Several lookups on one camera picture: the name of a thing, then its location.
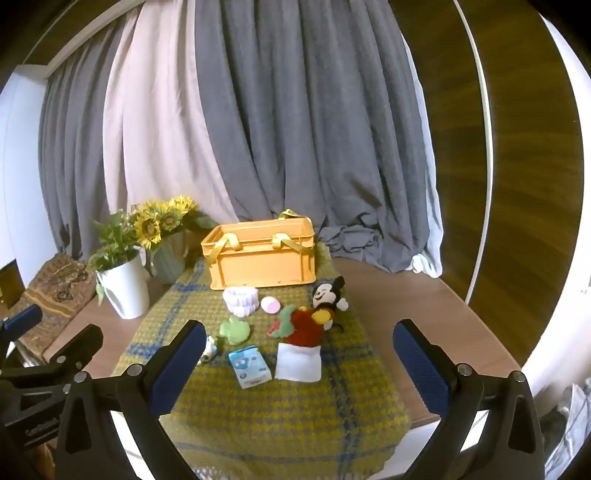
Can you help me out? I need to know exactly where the blue tissue pack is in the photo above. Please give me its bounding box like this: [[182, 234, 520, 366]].
[[228, 345, 271, 390]]

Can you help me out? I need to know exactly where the green leafy plant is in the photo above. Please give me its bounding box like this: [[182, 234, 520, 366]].
[[88, 210, 144, 305]]

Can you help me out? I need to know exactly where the orange plastic crate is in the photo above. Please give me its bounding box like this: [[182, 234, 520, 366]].
[[201, 209, 319, 291]]

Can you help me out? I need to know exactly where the white flower pot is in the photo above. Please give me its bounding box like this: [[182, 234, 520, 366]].
[[95, 251, 151, 320]]

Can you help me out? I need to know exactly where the pale pink curtain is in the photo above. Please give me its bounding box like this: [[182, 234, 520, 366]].
[[102, 0, 241, 227]]

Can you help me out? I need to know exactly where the mouse plush toy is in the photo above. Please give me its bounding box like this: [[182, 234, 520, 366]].
[[310, 275, 349, 330]]

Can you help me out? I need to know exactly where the brown patterned cushion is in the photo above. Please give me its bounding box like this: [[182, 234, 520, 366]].
[[18, 254, 98, 365]]

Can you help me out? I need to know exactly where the yellow-green plaid blanket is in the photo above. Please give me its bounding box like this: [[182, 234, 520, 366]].
[[111, 242, 411, 478]]

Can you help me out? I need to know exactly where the grey curtain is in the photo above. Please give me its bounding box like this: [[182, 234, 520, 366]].
[[39, 0, 444, 278]]

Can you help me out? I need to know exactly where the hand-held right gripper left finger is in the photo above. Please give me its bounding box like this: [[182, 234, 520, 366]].
[[55, 318, 206, 480]]

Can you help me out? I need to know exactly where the white sheer curtain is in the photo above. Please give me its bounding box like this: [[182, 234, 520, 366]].
[[409, 69, 444, 278]]

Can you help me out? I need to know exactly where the sunflower bouquet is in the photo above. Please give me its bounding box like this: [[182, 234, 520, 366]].
[[131, 195, 220, 252]]

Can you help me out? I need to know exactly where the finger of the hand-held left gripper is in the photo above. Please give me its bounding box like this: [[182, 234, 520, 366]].
[[0, 304, 43, 344], [41, 324, 104, 376]]

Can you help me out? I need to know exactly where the green pink plush toy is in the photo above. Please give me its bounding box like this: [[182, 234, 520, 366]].
[[268, 305, 298, 340]]

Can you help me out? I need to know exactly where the wooden door panel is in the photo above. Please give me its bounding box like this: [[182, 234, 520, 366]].
[[392, 0, 585, 365]]

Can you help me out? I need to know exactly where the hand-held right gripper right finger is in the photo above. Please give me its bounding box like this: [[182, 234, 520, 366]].
[[392, 318, 548, 480]]

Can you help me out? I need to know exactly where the green ribbed vase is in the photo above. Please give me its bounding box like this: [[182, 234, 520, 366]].
[[151, 229, 188, 284]]

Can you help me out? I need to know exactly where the white folded cloth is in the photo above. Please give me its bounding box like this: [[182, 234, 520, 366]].
[[274, 344, 321, 383]]

